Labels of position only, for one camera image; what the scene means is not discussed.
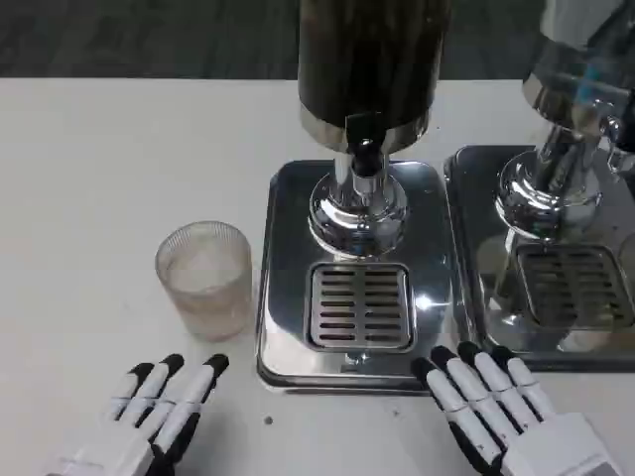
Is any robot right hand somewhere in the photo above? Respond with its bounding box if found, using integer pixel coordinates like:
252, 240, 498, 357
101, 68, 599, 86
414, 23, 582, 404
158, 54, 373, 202
410, 340, 624, 476

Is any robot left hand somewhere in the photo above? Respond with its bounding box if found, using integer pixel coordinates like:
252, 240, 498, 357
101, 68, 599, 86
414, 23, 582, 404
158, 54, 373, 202
37, 352, 230, 476

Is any clear ribbed glass cup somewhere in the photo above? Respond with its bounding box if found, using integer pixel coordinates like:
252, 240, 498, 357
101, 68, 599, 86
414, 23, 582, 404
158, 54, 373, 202
154, 221, 254, 343

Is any steel drip grid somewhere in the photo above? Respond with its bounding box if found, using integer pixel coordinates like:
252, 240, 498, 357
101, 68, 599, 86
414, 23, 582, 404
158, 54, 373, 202
308, 262, 417, 353
515, 242, 635, 329

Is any steel dispenser base tray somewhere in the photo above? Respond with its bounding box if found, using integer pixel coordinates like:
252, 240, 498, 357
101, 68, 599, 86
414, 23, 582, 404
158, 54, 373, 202
255, 158, 472, 397
443, 144, 635, 373

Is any chrome dispenser tap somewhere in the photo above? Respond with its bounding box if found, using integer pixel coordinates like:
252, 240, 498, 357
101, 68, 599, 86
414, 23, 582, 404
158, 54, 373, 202
592, 101, 635, 175

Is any black dispenser tap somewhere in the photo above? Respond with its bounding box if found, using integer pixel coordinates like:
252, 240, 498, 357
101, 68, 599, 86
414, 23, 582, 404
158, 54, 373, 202
345, 111, 391, 193

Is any drink dispenser with clear tank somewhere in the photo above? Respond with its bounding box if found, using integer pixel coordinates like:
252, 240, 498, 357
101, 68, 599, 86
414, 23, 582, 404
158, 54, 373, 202
495, 0, 635, 245

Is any drink dispenser with dark tank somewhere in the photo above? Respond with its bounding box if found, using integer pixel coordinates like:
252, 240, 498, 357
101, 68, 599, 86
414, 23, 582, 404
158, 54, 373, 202
296, 0, 453, 262

